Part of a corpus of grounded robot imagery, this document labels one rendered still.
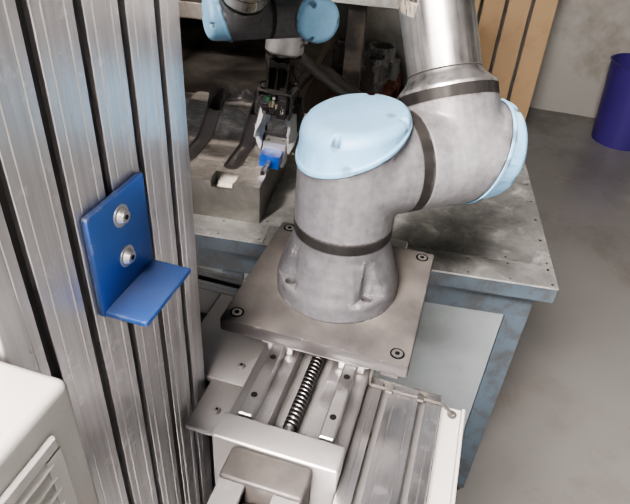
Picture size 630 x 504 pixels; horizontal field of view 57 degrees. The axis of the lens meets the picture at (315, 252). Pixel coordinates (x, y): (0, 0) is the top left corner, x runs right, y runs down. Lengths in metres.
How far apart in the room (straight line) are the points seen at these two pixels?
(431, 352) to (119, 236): 1.05
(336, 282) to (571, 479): 1.44
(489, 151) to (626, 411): 1.68
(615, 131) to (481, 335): 2.87
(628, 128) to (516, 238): 2.79
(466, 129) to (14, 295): 0.47
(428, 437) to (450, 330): 0.69
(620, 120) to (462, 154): 3.44
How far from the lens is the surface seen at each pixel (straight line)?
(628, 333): 2.58
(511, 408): 2.09
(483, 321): 1.35
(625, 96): 4.02
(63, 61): 0.39
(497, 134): 0.68
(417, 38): 0.70
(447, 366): 1.45
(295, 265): 0.69
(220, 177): 1.29
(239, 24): 1.00
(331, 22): 1.04
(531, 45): 3.91
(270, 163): 1.23
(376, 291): 0.68
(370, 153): 0.58
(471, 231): 1.34
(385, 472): 0.66
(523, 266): 1.27
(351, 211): 0.61
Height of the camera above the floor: 1.50
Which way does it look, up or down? 36 degrees down
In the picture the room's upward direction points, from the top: 5 degrees clockwise
